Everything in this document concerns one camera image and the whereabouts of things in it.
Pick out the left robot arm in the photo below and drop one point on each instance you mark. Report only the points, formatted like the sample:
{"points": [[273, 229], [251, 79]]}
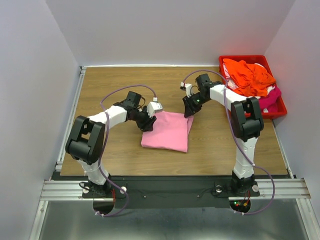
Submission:
{"points": [[88, 137]]}

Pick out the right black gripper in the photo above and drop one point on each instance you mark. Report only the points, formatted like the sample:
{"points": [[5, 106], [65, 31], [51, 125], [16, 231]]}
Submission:
{"points": [[190, 108]]}

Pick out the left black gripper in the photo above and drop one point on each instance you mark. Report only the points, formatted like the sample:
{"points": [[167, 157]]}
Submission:
{"points": [[147, 125]]}

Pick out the orange t shirt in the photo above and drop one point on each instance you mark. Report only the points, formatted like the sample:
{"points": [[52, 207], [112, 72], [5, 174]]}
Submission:
{"points": [[253, 80]]}

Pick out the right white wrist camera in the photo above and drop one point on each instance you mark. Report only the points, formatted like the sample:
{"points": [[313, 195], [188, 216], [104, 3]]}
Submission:
{"points": [[187, 87]]}

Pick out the white round knob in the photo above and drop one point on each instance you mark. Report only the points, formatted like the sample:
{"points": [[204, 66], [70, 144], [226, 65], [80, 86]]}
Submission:
{"points": [[123, 189]]}

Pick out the light pink t shirt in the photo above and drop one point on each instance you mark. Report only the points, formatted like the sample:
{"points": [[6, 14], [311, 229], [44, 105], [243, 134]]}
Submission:
{"points": [[170, 132]]}

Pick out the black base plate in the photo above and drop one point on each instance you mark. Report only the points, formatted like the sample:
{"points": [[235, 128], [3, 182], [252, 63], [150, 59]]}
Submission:
{"points": [[164, 192]]}

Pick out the magenta t shirt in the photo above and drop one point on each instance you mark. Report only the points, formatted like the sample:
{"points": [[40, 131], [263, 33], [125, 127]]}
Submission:
{"points": [[268, 104]]}

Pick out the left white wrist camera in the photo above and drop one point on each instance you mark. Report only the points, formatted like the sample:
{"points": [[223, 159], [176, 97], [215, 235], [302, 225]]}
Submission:
{"points": [[154, 107]]}

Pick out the red plastic bin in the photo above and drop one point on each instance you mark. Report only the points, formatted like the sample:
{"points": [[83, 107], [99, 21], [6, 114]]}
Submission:
{"points": [[259, 60]]}

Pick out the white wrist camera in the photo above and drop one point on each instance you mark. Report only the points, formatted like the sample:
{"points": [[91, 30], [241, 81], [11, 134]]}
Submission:
{"points": [[187, 87], [154, 107]]}

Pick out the silver round knob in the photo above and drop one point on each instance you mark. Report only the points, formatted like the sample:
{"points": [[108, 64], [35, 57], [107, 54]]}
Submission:
{"points": [[218, 189]]}

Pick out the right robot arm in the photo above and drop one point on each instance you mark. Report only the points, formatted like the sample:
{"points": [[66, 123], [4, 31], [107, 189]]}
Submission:
{"points": [[245, 122]]}

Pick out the small circuit board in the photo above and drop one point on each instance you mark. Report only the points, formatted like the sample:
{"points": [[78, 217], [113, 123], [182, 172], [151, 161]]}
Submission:
{"points": [[243, 203]]}

